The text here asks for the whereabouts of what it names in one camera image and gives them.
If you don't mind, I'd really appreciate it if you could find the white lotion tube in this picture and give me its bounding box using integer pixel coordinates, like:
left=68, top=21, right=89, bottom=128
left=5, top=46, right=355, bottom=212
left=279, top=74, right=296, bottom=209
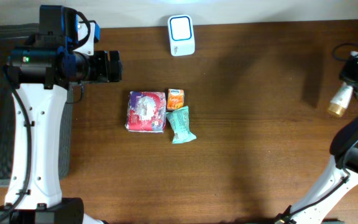
left=328, top=82, right=353, bottom=118

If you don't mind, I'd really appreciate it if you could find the red purple tissue pack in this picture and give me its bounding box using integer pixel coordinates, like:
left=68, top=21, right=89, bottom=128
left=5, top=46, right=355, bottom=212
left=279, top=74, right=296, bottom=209
left=125, top=91, right=167, bottom=133

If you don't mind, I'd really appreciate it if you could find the orange tissue pack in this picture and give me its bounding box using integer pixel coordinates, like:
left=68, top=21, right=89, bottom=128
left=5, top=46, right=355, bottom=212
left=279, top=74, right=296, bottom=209
left=167, top=89, right=185, bottom=111

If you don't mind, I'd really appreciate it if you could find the mint green wipes pack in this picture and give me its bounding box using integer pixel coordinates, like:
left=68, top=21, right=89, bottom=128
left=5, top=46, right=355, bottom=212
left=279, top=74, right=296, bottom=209
left=166, top=106, right=196, bottom=144

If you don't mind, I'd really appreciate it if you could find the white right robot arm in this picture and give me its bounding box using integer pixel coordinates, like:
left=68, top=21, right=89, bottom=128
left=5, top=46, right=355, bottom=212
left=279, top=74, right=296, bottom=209
left=273, top=51, right=358, bottom=223

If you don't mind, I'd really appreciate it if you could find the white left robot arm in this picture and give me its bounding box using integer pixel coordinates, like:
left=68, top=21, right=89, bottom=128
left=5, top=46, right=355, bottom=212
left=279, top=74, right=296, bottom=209
left=0, top=44, right=122, bottom=223

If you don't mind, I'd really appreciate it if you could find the white barcode scanner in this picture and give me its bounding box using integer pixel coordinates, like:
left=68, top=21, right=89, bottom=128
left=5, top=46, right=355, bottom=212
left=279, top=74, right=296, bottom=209
left=167, top=14, right=195, bottom=57

